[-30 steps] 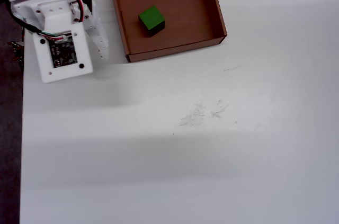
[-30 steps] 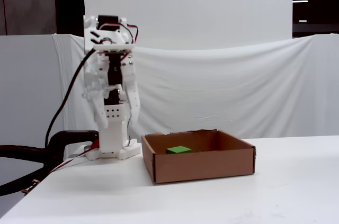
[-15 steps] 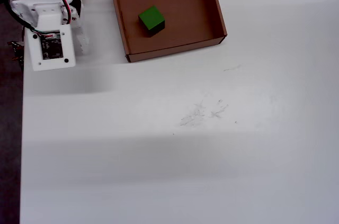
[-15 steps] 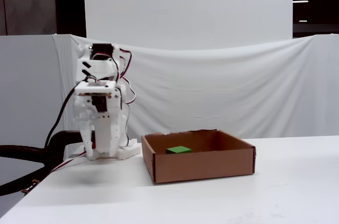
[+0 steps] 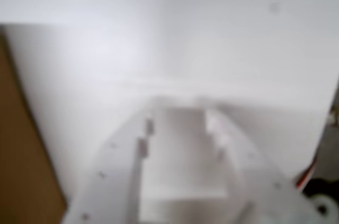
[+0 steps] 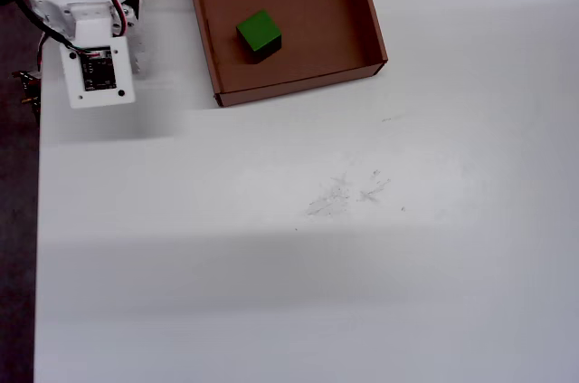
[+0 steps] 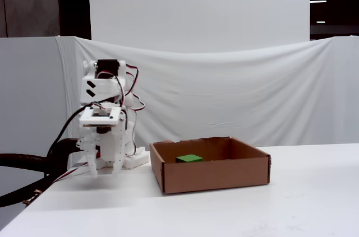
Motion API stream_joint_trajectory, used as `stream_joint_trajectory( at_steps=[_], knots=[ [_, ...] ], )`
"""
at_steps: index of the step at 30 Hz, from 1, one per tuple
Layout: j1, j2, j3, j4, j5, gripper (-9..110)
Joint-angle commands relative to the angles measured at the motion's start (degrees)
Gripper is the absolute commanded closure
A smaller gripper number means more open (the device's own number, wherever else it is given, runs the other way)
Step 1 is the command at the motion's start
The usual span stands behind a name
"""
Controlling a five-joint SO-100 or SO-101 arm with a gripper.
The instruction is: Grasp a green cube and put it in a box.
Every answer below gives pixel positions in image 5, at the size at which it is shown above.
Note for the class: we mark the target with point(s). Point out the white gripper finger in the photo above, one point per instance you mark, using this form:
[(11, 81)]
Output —
[(114, 176), (251, 176)]

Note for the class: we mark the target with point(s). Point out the brown cardboard box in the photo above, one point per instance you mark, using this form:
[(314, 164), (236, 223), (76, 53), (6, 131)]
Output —
[(21, 155)]

